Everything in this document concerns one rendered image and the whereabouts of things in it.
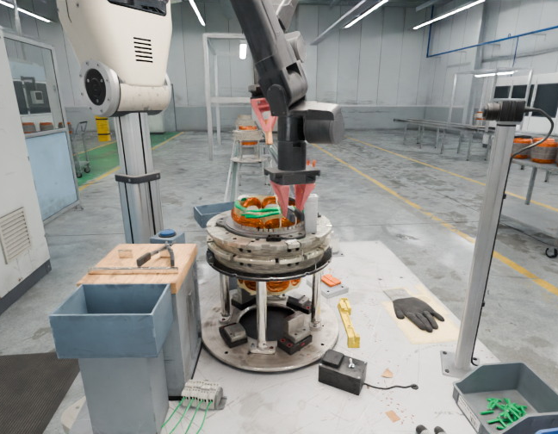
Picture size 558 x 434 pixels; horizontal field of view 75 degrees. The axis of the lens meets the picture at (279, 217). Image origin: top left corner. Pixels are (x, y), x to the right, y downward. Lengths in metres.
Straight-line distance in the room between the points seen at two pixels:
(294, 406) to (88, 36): 1.02
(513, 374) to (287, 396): 0.50
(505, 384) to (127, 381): 0.79
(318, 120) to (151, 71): 0.64
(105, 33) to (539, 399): 1.30
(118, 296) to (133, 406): 0.20
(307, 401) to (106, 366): 0.41
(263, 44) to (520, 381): 0.87
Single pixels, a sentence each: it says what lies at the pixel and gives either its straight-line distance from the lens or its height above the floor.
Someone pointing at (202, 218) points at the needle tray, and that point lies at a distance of 1.13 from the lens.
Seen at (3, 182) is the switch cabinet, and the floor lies 0.85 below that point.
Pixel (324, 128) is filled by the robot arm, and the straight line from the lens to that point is 0.67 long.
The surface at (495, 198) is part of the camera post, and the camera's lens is 0.86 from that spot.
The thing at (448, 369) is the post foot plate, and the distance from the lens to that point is 1.02.
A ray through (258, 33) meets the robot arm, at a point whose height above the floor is 1.50.
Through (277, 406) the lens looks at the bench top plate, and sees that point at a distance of 0.86.
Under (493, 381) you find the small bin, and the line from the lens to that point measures 0.99.
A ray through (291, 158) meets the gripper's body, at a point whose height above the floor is 1.29.
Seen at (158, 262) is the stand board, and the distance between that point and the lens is 0.83.
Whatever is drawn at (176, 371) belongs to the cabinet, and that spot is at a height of 0.86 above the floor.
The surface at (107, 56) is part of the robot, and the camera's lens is 1.13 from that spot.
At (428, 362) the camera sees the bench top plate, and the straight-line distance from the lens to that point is 1.03.
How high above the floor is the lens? 1.40
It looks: 18 degrees down
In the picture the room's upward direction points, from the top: straight up
